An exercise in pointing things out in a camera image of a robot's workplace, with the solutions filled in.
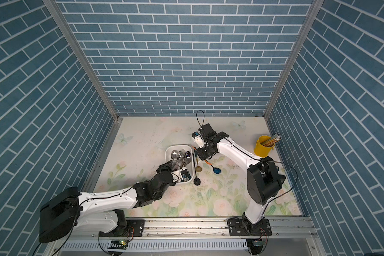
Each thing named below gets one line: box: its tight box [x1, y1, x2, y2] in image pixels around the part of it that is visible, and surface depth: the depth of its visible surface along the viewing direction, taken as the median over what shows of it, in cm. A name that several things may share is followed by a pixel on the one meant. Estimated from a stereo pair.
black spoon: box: [192, 153, 201, 186], surface depth 90 cm
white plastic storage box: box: [164, 144, 195, 183], surface depth 98 cm
